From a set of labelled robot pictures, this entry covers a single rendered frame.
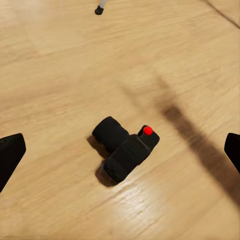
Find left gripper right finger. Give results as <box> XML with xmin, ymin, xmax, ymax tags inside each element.
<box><xmin>224</xmin><ymin>133</ymin><xmax>240</xmax><ymax>173</ymax></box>

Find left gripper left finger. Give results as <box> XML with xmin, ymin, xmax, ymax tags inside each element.
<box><xmin>0</xmin><ymin>133</ymin><xmax>26</xmax><ymax>193</ymax></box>

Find camera tripod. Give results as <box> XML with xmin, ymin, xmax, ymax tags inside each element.
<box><xmin>95</xmin><ymin>0</ymin><xmax>107</xmax><ymax>15</ymax></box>

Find digital camera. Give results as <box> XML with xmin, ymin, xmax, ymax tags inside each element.
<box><xmin>92</xmin><ymin>116</ymin><xmax>160</xmax><ymax>186</ymax></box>

